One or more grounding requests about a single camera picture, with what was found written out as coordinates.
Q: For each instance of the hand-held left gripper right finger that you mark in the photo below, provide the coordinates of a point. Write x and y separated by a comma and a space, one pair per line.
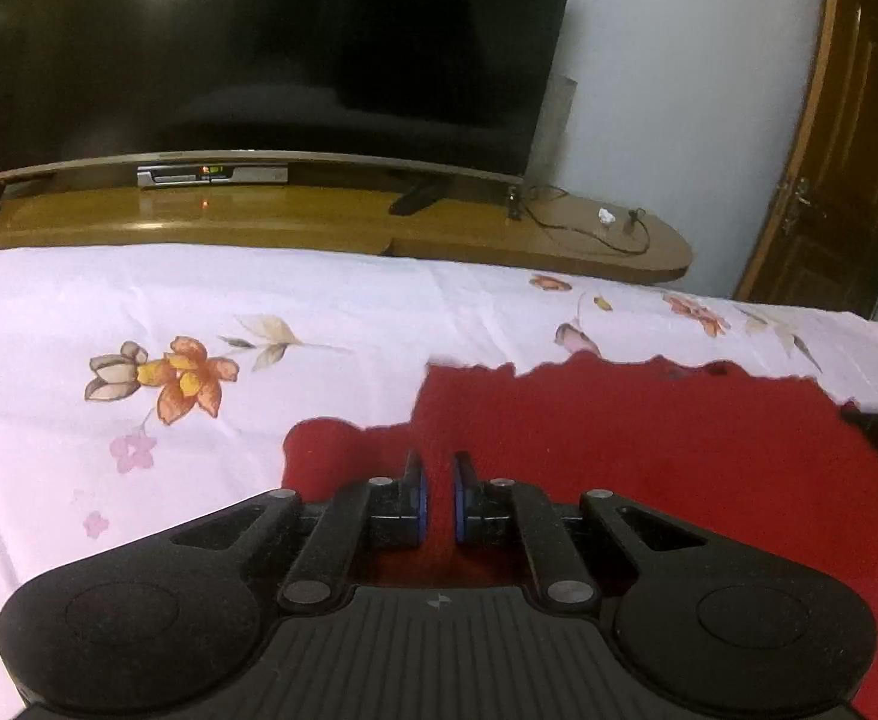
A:
461, 504

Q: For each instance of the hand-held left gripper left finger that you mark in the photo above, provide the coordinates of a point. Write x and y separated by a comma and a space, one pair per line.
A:
415, 504

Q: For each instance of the red embroidered sweater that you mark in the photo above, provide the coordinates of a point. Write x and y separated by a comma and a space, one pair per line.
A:
634, 450

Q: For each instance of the wooden television stand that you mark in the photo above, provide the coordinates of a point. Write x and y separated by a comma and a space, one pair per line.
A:
296, 221

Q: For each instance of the floral white bed sheet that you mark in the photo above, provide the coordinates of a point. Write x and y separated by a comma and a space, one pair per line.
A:
184, 300

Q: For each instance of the brown wooden door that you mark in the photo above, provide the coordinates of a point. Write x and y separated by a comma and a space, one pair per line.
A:
851, 127

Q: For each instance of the small white crumpled paper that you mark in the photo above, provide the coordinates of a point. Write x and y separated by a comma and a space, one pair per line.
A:
605, 216

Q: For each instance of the silver set-top box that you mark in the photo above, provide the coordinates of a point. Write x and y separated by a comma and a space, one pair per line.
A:
214, 174

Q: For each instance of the curved black television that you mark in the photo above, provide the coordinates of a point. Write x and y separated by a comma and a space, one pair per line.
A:
259, 45

